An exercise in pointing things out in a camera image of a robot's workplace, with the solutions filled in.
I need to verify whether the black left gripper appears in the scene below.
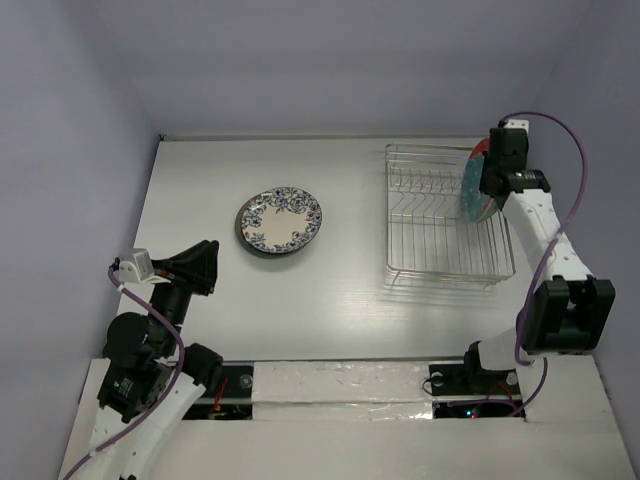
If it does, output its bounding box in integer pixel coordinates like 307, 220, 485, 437
148, 237, 220, 352

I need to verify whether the grey snowflake reindeer plate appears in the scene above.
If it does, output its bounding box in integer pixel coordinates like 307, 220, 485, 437
235, 196, 306, 257

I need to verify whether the red teal leaf plate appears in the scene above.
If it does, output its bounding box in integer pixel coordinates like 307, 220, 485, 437
459, 138, 498, 223

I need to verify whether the blue floral white plate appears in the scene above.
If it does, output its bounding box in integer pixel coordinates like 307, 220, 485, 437
235, 187, 323, 256

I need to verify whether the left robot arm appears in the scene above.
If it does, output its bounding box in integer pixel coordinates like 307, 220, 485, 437
65, 240, 223, 479

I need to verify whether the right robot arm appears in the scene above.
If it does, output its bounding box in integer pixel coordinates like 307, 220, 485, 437
460, 118, 616, 392

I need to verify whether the white foam strip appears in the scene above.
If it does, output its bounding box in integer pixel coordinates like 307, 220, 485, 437
251, 361, 433, 422

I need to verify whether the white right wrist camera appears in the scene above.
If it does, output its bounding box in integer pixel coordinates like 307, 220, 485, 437
498, 117, 530, 132

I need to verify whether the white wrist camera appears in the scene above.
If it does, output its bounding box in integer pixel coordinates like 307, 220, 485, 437
114, 248, 168, 285
498, 117, 530, 132

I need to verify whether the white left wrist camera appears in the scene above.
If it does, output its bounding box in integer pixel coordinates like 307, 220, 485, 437
114, 248, 168, 285

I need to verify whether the wire dish rack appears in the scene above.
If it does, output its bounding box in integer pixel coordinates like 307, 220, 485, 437
385, 143, 515, 288

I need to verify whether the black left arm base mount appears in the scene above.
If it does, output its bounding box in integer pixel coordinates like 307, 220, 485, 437
183, 362, 254, 421

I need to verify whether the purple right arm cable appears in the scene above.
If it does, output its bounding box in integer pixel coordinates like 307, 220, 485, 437
499, 110, 589, 416

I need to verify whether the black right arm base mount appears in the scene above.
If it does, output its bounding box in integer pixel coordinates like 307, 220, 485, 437
422, 342, 520, 397

